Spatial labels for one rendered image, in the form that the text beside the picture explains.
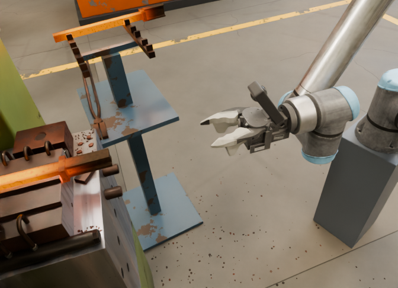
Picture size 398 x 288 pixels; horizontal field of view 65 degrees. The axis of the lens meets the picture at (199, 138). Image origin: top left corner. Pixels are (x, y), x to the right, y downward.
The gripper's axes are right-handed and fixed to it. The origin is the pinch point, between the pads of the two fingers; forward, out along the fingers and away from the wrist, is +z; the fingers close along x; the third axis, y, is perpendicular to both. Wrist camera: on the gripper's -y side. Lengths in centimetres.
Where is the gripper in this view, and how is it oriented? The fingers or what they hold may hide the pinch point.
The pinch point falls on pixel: (209, 131)
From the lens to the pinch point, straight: 70.9
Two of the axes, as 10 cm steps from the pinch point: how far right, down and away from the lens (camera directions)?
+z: -9.6, 2.4, -1.6
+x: -2.9, -6.4, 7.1
